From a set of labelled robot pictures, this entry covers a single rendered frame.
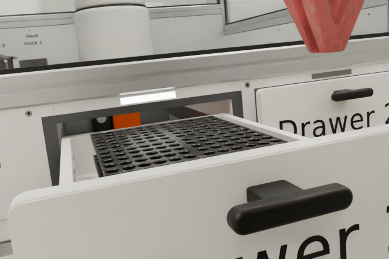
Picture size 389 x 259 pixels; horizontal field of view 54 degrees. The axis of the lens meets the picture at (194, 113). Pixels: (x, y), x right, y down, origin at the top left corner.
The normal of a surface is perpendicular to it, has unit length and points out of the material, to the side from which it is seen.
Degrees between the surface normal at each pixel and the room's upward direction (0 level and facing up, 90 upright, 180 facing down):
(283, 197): 0
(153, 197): 90
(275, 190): 0
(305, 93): 90
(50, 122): 90
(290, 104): 90
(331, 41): 101
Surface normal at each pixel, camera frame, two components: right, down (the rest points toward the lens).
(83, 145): 0.32, 0.11
